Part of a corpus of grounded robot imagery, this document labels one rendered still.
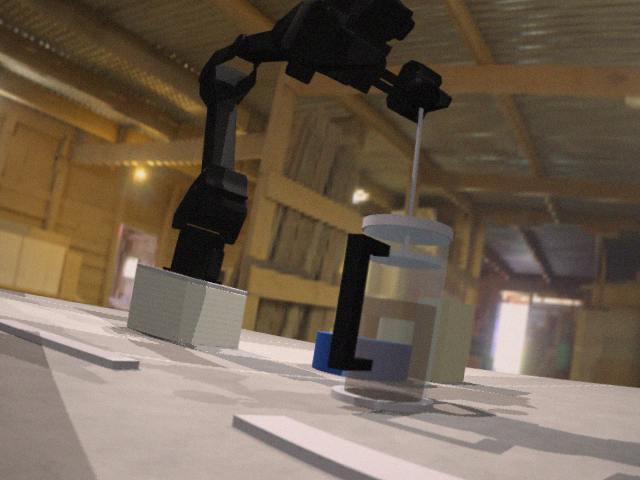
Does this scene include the glass french press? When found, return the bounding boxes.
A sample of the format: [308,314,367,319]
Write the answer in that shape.
[328,76,454,413]

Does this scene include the blue cylinder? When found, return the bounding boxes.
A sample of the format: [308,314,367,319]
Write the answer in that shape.
[311,332,342,376]

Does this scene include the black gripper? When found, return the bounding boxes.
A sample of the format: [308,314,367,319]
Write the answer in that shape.
[282,0,442,124]

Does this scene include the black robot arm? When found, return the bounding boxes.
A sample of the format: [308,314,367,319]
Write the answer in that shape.
[162,0,415,285]

